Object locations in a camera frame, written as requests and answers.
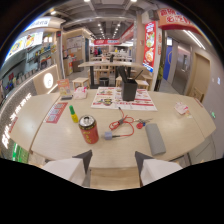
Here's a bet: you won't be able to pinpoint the white tissue packet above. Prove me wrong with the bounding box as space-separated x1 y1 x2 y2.
72 86 89 100

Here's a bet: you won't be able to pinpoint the red drink can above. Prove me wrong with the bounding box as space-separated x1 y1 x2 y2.
78 114 100 145

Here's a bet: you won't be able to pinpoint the printed menu sheet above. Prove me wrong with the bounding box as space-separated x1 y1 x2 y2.
90 86 158 112

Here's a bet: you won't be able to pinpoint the gray glasses case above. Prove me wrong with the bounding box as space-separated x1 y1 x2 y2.
144 123 167 157

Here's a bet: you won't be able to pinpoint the red food poster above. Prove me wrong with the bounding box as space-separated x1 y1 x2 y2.
142 20 158 73

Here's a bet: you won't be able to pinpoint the orange table sign stand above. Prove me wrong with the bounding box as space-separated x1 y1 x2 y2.
56 78 74 101

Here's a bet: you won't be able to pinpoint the red hanging banner sign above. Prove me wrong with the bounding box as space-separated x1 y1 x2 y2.
93 38 122 46

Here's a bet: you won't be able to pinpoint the black utensil holder box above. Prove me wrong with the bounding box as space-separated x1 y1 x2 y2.
116 66 144 102

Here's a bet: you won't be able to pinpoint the yellow green-capped small bottle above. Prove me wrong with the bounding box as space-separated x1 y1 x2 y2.
68 104 80 124

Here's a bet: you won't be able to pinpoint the long wooden dining table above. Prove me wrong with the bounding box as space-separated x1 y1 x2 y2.
77 60 151 89

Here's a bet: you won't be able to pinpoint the red-handled keys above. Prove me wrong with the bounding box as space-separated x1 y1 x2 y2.
134 117 154 130

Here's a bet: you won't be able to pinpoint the red table sticker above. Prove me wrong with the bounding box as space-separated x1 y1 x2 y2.
43 101 69 125

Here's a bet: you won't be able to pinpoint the red cable with gray plug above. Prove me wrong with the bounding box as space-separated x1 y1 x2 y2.
103 106 136 141

